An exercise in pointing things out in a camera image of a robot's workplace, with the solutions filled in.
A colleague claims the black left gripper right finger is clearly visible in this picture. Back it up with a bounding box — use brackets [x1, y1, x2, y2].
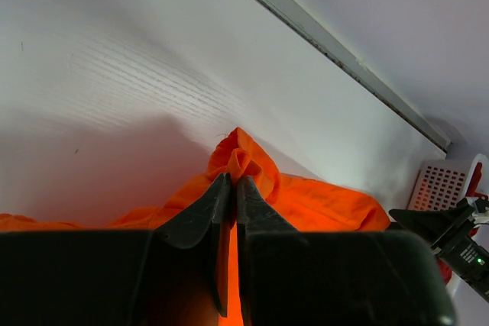
[236, 177, 457, 325]

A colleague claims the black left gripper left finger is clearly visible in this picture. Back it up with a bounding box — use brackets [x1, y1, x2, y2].
[1, 174, 232, 325]

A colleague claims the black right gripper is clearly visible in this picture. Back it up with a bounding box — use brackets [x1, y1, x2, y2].
[389, 199, 488, 302]

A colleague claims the orange t shirt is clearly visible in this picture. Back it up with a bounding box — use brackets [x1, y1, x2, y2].
[1, 128, 390, 325]

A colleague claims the white plastic basket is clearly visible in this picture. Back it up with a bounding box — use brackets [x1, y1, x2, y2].
[405, 153, 489, 296]

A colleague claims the dark red t shirt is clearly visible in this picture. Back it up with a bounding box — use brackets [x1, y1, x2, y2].
[438, 163, 488, 286]

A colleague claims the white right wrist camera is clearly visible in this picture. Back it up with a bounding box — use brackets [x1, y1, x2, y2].
[465, 195, 489, 228]

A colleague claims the beige rail at table edge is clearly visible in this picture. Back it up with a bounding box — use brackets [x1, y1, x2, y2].
[255, 0, 451, 153]

